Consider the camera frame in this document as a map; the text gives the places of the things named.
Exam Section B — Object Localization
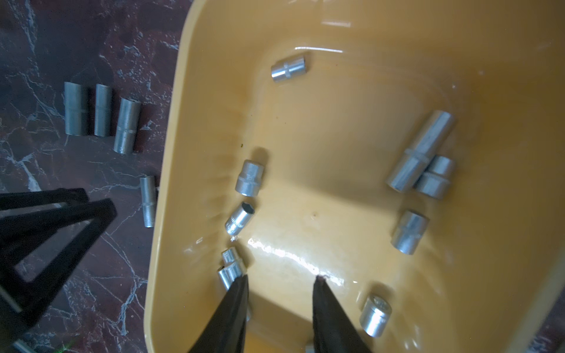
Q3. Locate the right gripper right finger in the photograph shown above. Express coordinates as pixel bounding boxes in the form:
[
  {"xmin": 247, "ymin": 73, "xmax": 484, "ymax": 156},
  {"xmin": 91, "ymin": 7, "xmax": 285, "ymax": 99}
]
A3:
[{"xmin": 313, "ymin": 276, "xmax": 371, "ymax": 352}]

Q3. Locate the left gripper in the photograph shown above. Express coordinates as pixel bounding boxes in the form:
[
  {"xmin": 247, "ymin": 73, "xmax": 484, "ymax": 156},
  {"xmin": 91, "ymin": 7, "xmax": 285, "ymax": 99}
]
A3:
[{"xmin": 1, "ymin": 188, "xmax": 118, "ymax": 344}]

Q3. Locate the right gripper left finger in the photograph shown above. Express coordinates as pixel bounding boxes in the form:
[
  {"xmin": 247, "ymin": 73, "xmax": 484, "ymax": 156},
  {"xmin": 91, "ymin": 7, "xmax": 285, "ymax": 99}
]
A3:
[{"xmin": 189, "ymin": 275, "xmax": 249, "ymax": 353}]

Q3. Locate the yellow plastic storage box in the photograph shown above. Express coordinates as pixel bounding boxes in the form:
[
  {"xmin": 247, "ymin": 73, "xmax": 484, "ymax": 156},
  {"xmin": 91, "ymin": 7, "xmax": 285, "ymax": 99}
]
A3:
[{"xmin": 144, "ymin": 1, "xmax": 564, "ymax": 352}]

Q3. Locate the short silver socket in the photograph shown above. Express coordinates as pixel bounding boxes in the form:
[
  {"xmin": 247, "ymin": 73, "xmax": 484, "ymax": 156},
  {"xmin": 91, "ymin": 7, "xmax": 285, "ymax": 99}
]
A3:
[
  {"xmin": 391, "ymin": 210, "xmax": 430, "ymax": 255},
  {"xmin": 359, "ymin": 294, "xmax": 392, "ymax": 338},
  {"xmin": 271, "ymin": 55, "xmax": 307, "ymax": 82},
  {"xmin": 413, "ymin": 154, "xmax": 456, "ymax": 199}
]

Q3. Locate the small silver socket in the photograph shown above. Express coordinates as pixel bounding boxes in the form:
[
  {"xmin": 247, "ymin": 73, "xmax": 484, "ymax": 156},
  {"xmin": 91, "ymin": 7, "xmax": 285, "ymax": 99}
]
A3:
[{"xmin": 225, "ymin": 202, "xmax": 255, "ymax": 237}]

